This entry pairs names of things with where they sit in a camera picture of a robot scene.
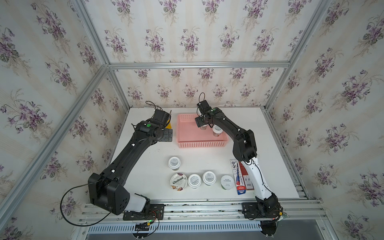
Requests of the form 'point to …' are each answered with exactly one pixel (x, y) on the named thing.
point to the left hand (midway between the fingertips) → (162, 136)
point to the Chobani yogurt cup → (178, 182)
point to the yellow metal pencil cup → (169, 125)
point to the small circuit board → (143, 226)
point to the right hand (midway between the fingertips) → (204, 120)
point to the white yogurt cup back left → (174, 163)
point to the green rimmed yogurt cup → (227, 182)
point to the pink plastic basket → (190, 136)
